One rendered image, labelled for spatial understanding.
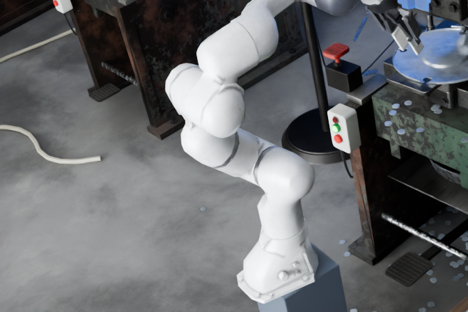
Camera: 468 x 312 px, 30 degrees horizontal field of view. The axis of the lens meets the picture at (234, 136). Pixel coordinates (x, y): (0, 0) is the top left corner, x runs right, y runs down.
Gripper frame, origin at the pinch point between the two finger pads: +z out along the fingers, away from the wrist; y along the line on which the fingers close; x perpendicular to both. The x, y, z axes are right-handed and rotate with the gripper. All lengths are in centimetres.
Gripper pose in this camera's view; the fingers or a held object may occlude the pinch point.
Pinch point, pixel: (408, 41)
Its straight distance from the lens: 227.4
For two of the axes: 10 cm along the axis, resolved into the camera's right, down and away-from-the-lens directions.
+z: 5.0, 5.0, 7.1
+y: 6.6, 3.1, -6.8
